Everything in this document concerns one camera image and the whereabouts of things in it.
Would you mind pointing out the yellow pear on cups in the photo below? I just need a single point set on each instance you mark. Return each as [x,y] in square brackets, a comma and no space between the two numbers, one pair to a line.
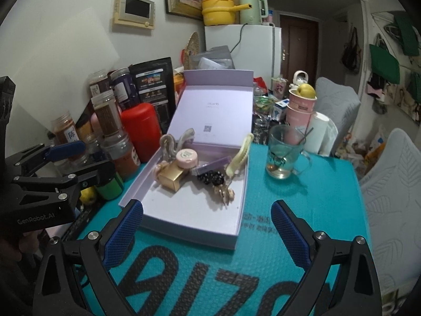
[305,90]

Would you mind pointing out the pink paper cup stack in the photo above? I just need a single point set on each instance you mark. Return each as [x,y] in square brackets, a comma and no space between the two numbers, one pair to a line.
[299,111]

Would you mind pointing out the white paper towel roll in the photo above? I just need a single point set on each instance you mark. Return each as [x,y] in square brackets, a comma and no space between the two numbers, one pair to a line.
[322,134]

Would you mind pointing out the metal spoon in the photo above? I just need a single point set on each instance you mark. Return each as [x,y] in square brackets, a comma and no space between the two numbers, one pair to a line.
[289,152]

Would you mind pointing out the beige hair claw clip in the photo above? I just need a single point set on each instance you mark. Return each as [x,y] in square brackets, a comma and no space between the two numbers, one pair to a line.
[170,147]

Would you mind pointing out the yellow lemon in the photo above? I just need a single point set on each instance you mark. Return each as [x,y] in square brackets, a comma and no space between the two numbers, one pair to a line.
[88,196]

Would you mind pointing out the lavender open gift box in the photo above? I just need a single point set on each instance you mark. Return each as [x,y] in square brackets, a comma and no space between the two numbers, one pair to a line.
[217,105]

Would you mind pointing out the clear jar red powder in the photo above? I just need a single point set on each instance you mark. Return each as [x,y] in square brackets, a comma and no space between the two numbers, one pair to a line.
[122,152]

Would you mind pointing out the green tote bag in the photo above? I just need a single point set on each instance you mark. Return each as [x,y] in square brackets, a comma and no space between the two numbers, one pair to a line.
[384,64]

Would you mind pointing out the glass mug with cartoon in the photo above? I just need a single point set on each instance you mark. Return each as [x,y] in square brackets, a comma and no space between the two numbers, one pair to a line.
[284,152]

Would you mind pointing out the clear jar orange peel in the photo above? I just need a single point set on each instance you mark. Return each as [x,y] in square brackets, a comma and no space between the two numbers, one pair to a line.
[64,129]

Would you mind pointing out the white thermos bottle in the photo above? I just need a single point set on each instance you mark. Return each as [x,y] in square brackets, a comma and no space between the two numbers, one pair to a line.
[299,78]

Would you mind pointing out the purple card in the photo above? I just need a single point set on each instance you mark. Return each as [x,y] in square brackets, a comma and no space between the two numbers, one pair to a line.
[213,165]

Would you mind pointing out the pale green electric kettle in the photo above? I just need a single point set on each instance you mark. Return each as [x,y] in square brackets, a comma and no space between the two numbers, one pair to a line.
[258,10]

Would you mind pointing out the green label dark jar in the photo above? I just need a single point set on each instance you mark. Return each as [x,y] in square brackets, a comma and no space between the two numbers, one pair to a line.
[111,190]

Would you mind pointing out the beige wall intercom panel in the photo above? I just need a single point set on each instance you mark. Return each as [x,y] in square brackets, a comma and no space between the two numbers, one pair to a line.
[135,13]

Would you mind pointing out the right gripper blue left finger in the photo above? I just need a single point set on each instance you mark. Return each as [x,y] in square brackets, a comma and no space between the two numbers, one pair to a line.
[119,232]

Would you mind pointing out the cream yellow hair clip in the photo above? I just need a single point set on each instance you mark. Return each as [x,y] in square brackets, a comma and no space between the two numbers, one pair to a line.
[240,158]

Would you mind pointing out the black polka dot scrunchie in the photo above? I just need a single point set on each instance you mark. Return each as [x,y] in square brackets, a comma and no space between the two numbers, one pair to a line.
[214,177]

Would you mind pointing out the black snack pouch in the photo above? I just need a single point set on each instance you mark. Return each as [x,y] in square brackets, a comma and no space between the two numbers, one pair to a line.
[154,84]

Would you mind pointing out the grey leaf pattern chair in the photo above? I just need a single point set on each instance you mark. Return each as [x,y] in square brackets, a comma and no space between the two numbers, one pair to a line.
[391,194]

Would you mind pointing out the white mini fridge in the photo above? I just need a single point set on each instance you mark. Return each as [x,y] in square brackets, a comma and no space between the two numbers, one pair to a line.
[256,48]

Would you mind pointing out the yellow cooking pot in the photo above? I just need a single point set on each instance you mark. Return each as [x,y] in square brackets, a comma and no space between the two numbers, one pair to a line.
[220,12]

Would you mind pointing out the small gold metal hair clip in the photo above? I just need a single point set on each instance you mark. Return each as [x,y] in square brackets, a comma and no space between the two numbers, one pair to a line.
[226,194]

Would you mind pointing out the gold rectangular box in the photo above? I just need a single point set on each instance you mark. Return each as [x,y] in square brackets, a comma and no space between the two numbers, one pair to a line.
[171,176]

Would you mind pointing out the pink round compact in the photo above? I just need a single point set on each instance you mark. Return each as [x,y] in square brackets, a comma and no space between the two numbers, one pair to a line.
[187,159]

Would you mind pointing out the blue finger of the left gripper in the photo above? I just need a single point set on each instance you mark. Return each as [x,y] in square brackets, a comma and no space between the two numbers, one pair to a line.
[65,151]
[96,174]

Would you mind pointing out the clear jar white label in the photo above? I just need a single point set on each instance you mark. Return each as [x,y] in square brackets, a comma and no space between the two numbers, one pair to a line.
[98,82]

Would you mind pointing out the dark blue label jar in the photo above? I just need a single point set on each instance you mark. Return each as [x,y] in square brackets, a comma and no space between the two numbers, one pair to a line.
[124,89]

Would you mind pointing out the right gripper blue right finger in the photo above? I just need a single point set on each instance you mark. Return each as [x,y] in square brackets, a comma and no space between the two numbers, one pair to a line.
[292,231]

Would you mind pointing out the red plastic canister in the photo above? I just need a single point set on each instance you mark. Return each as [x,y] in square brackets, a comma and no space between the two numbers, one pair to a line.
[142,126]

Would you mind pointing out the clear jar brown label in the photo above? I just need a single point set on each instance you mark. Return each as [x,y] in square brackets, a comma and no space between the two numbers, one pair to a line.
[107,113]

